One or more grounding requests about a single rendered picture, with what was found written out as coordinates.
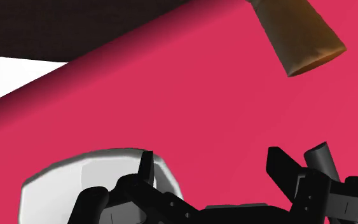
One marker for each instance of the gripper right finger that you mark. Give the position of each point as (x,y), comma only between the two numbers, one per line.
(315,198)

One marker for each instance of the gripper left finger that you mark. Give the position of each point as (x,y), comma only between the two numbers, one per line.
(141,198)

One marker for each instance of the dark grey cylinder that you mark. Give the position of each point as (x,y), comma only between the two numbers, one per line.
(320,159)

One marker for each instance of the white bowl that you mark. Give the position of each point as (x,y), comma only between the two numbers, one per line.
(51,192)

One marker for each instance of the brown tapered vase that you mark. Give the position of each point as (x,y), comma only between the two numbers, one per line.
(296,34)

